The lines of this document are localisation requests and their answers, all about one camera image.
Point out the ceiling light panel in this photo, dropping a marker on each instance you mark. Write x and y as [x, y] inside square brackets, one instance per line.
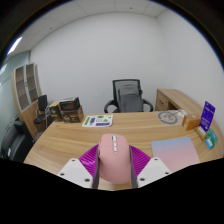
[14, 46]

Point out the blue packet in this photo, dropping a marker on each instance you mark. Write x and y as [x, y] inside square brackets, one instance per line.
[209, 143]

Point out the white printed sheet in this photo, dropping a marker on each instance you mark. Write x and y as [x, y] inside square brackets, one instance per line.
[97, 120]

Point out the grey backpack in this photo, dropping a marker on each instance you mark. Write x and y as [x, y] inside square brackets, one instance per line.
[130, 98]

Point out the small brown carton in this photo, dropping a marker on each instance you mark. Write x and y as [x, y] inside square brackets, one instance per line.
[54, 111]

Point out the wooden cabinet shelf unit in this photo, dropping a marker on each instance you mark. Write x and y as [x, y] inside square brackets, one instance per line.
[23, 96]

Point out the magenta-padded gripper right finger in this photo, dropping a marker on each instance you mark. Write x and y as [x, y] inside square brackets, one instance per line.
[153, 170]

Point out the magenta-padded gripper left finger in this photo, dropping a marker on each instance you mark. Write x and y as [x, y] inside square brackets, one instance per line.
[75, 171]

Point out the brown cardboard box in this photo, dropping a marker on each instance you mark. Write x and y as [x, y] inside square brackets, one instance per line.
[191, 121]

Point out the black mesh office chair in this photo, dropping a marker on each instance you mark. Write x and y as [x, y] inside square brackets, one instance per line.
[115, 88]

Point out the green packet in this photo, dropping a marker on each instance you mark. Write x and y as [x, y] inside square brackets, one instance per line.
[213, 136]

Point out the black printed box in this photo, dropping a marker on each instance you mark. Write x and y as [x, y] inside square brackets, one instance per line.
[69, 103]

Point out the tan long box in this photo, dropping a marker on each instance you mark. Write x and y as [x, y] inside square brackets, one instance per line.
[200, 132]

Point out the pink computer mouse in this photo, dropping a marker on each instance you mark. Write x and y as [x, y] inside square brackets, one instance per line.
[114, 160]

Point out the pink and blue mouse pad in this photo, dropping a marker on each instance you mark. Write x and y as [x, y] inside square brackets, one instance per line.
[175, 151]

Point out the purple standing pouch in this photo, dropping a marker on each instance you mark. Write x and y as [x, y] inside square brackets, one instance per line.
[207, 116]

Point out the small black chair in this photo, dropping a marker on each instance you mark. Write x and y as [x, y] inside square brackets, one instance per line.
[42, 103]

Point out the large brown printed carton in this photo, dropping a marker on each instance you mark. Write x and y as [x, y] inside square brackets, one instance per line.
[73, 116]

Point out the black leather armchair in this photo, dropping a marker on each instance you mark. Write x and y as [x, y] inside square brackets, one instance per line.
[15, 143]

